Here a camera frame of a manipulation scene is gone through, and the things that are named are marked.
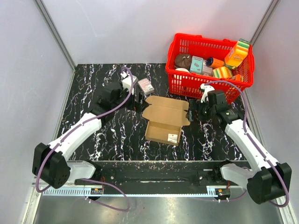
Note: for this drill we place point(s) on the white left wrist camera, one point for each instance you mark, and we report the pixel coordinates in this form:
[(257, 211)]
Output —
[(126, 81)]

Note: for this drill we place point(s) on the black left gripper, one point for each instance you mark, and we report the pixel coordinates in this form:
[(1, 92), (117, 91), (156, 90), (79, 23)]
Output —
[(138, 107)]

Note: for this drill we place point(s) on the small white paper packet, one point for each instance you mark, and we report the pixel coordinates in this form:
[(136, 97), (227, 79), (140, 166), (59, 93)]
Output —
[(173, 138)]

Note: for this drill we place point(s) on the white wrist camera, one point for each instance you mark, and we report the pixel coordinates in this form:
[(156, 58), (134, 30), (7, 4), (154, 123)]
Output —
[(126, 81), (205, 89)]

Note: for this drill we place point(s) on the white round container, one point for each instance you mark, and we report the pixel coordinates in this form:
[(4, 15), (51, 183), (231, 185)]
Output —
[(182, 70)]

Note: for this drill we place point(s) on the brown round bread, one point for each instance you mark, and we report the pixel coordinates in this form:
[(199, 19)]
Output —
[(183, 61)]

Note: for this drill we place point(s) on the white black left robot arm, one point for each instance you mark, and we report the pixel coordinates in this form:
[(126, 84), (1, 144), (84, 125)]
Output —
[(51, 161)]

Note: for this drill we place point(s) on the pink grey small box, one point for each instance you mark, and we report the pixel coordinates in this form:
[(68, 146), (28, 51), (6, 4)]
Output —
[(206, 70)]

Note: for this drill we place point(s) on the small grey card box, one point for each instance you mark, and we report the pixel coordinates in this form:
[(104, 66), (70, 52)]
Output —
[(146, 86)]

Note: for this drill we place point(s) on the small orange packet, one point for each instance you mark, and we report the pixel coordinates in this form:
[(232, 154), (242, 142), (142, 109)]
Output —
[(237, 77)]

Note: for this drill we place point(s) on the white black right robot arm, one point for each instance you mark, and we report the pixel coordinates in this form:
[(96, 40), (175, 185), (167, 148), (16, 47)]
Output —
[(267, 179)]

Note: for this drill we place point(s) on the aluminium front rail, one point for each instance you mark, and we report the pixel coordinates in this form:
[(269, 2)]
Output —
[(134, 191)]

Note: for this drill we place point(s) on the yellow green striped sponge pack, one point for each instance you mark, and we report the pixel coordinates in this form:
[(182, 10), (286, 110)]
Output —
[(222, 72)]

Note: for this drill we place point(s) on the teal small box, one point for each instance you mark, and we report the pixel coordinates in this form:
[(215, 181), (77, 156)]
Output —
[(196, 65)]

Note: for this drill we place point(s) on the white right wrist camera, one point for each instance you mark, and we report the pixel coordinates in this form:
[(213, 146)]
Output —
[(205, 89)]

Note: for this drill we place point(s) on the tall orange juice carton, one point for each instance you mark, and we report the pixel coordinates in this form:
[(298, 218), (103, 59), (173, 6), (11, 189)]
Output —
[(237, 54)]

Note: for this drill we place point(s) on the orange can with blue lid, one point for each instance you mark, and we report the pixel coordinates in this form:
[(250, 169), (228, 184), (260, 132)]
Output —
[(214, 63)]

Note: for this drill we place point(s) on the brown cardboard box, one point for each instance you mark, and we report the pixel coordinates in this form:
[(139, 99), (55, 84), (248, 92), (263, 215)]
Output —
[(165, 115)]

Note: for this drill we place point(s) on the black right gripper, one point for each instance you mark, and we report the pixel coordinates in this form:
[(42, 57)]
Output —
[(196, 105)]

